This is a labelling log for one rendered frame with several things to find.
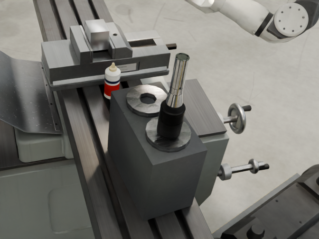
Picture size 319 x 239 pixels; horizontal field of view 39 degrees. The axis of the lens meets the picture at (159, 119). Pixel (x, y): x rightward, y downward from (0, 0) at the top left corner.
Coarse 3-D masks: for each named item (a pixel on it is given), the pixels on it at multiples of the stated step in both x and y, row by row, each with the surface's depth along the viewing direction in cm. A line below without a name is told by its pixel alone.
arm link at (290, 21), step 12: (288, 0) 111; (300, 0) 106; (312, 0) 106; (276, 12) 106; (288, 12) 106; (300, 12) 105; (312, 12) 106; (276, 24) 106; (288, 24) 106; (300, 24) 105; (312, 24) 106; (288, 36) 106
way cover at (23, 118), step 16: (0, 64) 130; (16, 64) 137; (32, 64) 140; (0, 80) 124; (16, 80) 131; (32, 80) 134; (0, 96) 119; (16, 96) 126; (32, 96) 129; (48, 96) 131; (0, 112) 114; (16, 112) 120; (32, 112) 124; (48, 112) 127; (32, 128) 120; (48, 128) 122
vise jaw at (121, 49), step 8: (112, 24) 130; (112, 32) 127; (120, 32) 128; (112, 40) 124; (120, 40) 124; (112, 48) 122; (120, 48) 122; (128, 48) 123; (112, 56) 123; (120, 56) 124; (128, 56) 125
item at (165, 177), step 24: (120, 96) 96; (144, 96) 97; (120, 120) 96; (144, 120) 92; (120, 144) 99; (144, 144) 87; (168, 144) 86; (192, 144) 89; (120, 168) 103; (144, 168) 88; (168, 168) 87; (192, 168) 90; (144, 192) 91; (168, 192) 93; (192, 192) 97; (144, 216) 95
